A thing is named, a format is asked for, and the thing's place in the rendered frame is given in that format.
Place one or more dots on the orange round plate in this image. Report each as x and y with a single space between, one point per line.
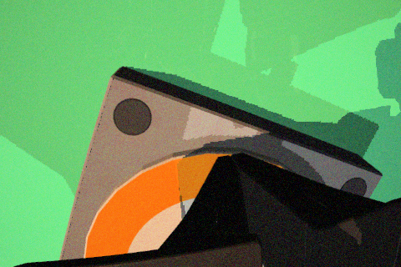
143 209

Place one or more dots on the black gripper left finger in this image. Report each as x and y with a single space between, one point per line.
214 232

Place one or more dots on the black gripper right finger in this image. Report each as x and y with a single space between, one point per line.
303 223

